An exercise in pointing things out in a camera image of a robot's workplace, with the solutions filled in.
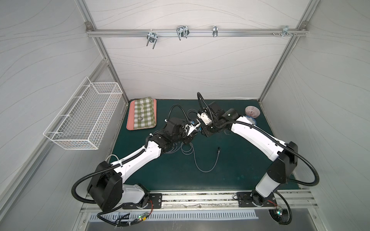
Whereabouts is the green checkered cloth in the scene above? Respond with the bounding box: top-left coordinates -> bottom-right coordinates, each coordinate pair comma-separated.
134,97 -> 157,130

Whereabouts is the blue patterned bowl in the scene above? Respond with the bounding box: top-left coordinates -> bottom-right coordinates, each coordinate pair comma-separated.
245,116 -> 257,125

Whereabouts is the aluminium front rail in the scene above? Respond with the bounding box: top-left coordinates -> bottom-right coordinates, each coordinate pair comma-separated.
149,189 -> 319,211

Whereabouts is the white wire basket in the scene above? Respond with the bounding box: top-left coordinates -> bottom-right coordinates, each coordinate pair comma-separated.
43,77 -> 123,150

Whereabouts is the pink tray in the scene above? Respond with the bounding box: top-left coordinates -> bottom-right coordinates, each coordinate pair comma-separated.
126,99 -> 157,131

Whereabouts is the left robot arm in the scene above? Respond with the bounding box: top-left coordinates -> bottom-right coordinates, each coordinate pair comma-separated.
71,116 -> 201,212

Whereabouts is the metal crossbar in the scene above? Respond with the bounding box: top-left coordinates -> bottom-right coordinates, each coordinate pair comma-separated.
86,26 -> 309,38

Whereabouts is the pink striped bowl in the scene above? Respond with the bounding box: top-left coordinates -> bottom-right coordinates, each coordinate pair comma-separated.
245,105 -> 261,118

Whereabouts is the spoon with white handle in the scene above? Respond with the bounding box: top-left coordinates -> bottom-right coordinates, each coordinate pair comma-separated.
138,104 -> 145,121

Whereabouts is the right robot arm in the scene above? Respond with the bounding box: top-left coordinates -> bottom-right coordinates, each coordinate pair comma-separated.
197,92 -> 320,199

